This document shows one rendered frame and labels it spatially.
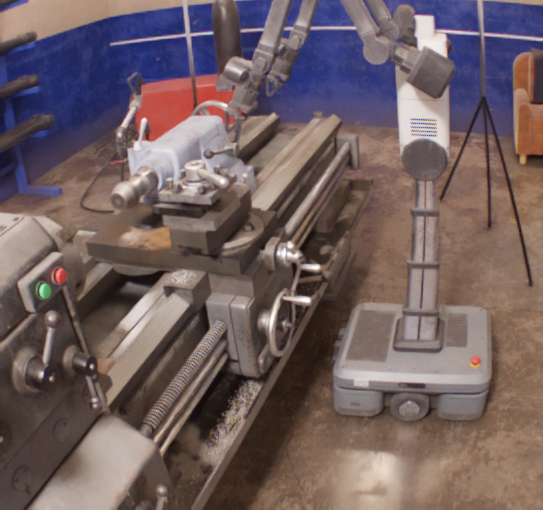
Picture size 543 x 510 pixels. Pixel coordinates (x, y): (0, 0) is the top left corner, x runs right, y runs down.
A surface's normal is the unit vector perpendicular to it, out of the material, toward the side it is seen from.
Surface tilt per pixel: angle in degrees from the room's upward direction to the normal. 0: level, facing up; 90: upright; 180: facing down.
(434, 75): 90
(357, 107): 90
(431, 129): 100
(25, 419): 90
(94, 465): 32
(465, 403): 90
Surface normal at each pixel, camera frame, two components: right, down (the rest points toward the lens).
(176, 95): 0.00, 0.44
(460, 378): -0.25, -0.32
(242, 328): -0.33, 0.44
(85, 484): 0.42, -0.72
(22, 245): 0.60, -0.58
